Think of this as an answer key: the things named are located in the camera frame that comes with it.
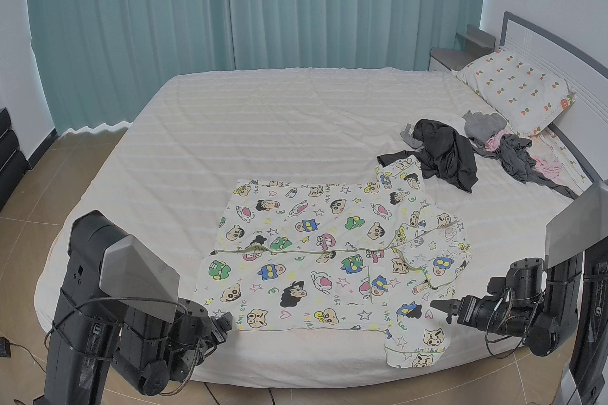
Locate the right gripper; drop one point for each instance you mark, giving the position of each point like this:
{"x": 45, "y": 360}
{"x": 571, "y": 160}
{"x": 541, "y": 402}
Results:
{"x": 475, "y": 312}

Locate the white printed pyjama top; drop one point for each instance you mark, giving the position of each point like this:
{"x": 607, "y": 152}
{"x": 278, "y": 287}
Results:
{"x": 308, "y": 251}

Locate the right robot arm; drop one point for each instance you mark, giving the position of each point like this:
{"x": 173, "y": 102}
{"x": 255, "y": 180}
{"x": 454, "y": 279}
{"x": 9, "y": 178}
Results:
{"x": 570, "y": 227}

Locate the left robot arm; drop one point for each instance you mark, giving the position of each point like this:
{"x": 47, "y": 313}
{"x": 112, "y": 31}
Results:
{"x": 90, "y": 251}

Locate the black garment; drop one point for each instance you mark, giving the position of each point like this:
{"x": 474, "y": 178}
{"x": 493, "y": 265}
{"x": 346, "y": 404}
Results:
{"x": 446, "y": 156}

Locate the dark grey garment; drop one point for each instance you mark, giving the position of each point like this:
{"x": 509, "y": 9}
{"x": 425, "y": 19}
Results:
{"x": 515, "y": 158}

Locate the light grey garment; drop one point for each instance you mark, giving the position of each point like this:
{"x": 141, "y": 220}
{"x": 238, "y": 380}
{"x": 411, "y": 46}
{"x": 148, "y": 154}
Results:
{"x": 482, "y": 125}

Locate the small grey garment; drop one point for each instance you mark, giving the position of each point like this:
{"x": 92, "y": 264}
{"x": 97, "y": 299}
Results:
{"x": 409, "y": 136}

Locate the white printed pillow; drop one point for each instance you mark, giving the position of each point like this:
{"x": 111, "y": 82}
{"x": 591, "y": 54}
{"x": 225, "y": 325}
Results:
{"x": 517, "y": 85}

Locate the grey bedside table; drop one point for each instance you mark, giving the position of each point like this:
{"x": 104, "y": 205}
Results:
{"x": 446, "y": 59}

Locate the bed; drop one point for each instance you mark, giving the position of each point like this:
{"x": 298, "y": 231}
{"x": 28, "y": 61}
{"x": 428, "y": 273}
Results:
{"x": 285, "y": 118}

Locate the blue-green curtain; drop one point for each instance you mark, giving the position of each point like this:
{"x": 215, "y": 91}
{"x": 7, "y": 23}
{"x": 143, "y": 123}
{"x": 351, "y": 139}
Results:
{"x": 142, "y": 14}

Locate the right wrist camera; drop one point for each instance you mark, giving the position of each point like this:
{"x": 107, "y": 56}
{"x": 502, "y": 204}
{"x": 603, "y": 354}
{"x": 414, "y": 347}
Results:
{"x": 496, "y": 288}

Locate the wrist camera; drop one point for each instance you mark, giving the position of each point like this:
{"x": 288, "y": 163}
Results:
{"x": 496, "y": 288}
{"x": 221, "y": 329}

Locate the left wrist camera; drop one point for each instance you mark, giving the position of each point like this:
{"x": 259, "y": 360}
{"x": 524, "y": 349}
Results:
{"x": 221, "y": 329}

